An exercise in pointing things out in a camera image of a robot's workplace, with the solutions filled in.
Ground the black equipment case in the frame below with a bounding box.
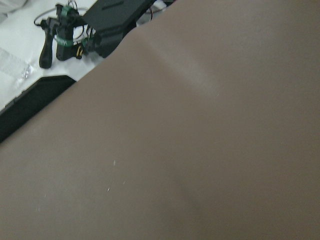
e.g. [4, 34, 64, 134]
[82, 0, 154, 58]

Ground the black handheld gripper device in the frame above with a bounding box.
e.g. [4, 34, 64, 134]
[33, 0, 101, 69]

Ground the black flat panel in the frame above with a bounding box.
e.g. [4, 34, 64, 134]
[0, 75, 76, 142]

